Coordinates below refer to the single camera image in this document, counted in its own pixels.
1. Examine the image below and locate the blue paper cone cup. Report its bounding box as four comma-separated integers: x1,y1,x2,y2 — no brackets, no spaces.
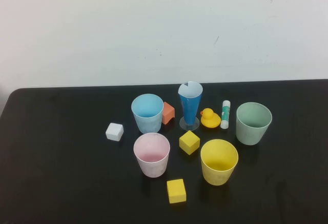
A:
178,81,203,132

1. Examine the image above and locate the yellow cube block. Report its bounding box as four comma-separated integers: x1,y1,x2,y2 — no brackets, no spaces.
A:
178,130,201,155
166,178,187,205

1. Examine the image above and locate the pink plastic cup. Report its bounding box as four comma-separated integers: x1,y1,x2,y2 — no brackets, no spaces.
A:
133,132,171,178

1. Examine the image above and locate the yellow rubber duck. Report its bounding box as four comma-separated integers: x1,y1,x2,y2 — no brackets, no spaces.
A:
200,108,221,129

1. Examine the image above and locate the white green glue stick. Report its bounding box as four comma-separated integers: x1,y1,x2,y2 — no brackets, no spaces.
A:
220,100,232,130

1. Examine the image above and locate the yellow plastic cup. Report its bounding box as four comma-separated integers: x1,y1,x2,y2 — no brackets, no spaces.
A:
200,138,239,187

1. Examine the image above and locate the orange arch block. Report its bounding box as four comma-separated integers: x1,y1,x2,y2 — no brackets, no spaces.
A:
161,101,176,125

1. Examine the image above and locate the white cube block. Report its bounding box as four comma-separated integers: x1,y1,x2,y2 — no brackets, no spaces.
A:
105,122,125,141

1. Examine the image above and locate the green plastic cup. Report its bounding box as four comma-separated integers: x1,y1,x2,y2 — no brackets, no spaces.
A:
236,101,273,146

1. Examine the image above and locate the light blue plastic cup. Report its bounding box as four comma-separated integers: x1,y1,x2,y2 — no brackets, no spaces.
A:
131,93,165,134

